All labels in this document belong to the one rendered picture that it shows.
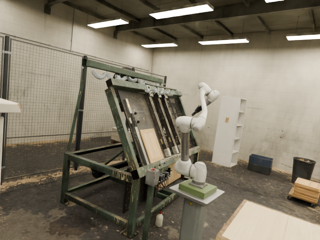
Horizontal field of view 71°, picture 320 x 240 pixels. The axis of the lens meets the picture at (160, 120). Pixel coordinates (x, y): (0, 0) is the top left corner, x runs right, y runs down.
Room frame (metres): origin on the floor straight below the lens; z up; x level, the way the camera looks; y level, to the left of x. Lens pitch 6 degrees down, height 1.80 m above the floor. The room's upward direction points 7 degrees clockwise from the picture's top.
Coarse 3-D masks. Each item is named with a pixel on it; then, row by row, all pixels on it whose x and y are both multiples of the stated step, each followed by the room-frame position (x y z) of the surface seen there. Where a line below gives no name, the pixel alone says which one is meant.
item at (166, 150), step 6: (156, 90) 3.58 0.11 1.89; (150, 96) 3.62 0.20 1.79; (150, 102) 3.59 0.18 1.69; (150, 108) 3.58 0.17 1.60; (156, 114) 3.57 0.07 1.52; (156, 120) 3.52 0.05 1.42; (156, 126) 3.51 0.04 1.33; (162, 132) 3.49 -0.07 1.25; (162, 138) 3.44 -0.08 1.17; (162, 144) 3.44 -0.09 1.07; (168, 150) 3.39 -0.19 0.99; (168, 156) 3.38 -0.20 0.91
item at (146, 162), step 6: (126, 102) 3.07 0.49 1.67; (126, 108) 3.07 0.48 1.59; (132, 120) 3.01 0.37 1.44; (132, 126) 3.00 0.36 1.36; (138, 132) 3.00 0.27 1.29; (138, 138) 2.95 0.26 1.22; (138, 144) 2.94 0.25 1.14; (144, 150) 2.94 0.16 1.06; (144, 156) 2.88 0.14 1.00; (144, 162) 2.88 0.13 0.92
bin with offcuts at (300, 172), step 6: (294, 162) 5.73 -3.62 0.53; (300, 162) 5.57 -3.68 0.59; (306, 162) 5.48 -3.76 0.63; (312, 162) 5.48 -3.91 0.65; (294, 168) 5.71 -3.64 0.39; (300, 168) 5.56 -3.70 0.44; (306, 168) 5.50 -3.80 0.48; (312, 168) 5.52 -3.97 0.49; (294, 174) 5.68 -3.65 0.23; (300, 174) 5.56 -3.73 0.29; (306, 174) 5.51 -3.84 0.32; (294, 180) 5.66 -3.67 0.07
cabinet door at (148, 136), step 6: (144, 132) 3.16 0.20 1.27; (150, 132) 3.30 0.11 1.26; (144, 138) 3.10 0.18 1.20; (150, 138) 3.23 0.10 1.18; (156, 138) 3.36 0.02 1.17; (144, 144) 3.04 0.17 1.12; (150, 144) 3.17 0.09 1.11; (156, 144) 3.29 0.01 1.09; (150, 150) 3.10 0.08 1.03; (156, 150) 3.22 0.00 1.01; (150, 156) 3.03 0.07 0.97; (156, 156) 3.16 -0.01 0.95; (162, 156) 3.29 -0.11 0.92; (150, 162) 2.98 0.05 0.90
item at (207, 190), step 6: (180, 186) 2.54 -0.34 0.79; (186, 186) 2.50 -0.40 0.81; (192, 186) 2.52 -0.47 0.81; (210, 186) 2.60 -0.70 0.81; (216, 186) 2.63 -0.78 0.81; (192, 192) 2.44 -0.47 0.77; (198, 192) 2.40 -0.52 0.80; (204, 192) 2.38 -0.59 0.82; (210, 192) 2.48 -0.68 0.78; (204, 198) 2.37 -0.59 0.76
